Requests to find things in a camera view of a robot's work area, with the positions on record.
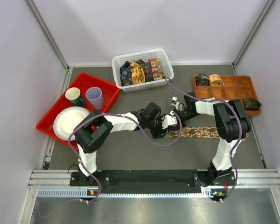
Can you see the green mug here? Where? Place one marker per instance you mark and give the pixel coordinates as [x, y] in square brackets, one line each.
[74, 96]

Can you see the rolled dark green tie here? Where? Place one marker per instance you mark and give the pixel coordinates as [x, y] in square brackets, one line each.
[251, 104]

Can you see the maroon patterned tie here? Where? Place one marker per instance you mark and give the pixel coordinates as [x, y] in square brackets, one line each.
[146, 66]

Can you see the wooden compartment tray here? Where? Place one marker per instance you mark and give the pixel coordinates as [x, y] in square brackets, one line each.
[235, 87]

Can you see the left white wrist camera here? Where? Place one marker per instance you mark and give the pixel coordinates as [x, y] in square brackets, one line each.
[169, 120]

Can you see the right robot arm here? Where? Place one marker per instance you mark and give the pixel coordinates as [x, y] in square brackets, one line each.
[232, 125]

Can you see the rolled dark grey tie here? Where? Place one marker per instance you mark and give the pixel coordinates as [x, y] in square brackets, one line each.
[202, 80]

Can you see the orange dotted tie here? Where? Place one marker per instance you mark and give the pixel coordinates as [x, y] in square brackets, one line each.
[157, 73]

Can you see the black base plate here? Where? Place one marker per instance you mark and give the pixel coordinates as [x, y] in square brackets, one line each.
[156, 181]

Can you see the dark blue patterned tie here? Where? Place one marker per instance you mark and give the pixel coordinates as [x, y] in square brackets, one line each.
[126, 74]

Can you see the white paper plate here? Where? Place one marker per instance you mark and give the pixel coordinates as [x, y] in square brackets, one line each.
[67, 120]

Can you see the aluminium front rail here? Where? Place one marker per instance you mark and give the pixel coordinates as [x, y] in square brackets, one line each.
[63, 183]

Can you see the floral patterned tie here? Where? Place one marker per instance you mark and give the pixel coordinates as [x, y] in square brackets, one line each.
[197, 132]

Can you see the white plastic basket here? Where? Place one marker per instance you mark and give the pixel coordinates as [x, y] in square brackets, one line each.
[165, 64]

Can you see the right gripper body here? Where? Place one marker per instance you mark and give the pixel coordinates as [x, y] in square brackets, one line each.
[183, 115]

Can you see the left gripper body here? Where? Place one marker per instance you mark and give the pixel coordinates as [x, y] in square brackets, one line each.
[155, 126]

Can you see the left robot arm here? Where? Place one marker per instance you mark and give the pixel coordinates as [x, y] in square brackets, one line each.
[93, 130]

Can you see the yellow patterned tie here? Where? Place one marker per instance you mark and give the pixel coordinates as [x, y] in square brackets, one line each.
[138, 75]

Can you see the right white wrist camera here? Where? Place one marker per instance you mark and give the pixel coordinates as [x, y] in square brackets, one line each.
[177, 105]

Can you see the lilac plastic cup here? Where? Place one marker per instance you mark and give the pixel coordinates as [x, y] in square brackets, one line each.
[95, 97]

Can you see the rolled beige tie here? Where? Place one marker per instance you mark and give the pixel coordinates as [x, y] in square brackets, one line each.
[216, 80]

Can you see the red plastic tray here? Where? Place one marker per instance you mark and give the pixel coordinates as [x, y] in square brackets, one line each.
[84, 81]

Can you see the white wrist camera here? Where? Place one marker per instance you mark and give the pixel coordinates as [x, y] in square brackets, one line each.
[177, 105]
[169, 120]

